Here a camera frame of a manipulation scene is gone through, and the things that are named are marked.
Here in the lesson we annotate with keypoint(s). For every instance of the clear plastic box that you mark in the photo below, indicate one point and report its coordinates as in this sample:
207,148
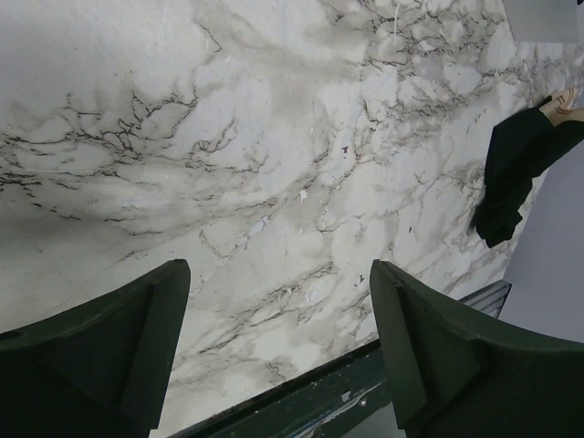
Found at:
545,21

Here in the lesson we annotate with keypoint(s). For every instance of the aluminium frame rail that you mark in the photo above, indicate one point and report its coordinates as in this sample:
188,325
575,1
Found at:
490,299

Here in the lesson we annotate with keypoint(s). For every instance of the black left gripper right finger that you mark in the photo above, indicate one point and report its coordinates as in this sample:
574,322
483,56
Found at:
454,371

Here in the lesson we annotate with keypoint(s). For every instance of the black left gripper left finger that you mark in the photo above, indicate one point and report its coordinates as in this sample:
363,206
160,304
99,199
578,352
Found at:
100,369

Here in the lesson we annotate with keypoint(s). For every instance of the black garment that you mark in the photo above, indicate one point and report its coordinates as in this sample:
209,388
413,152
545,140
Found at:
521,148

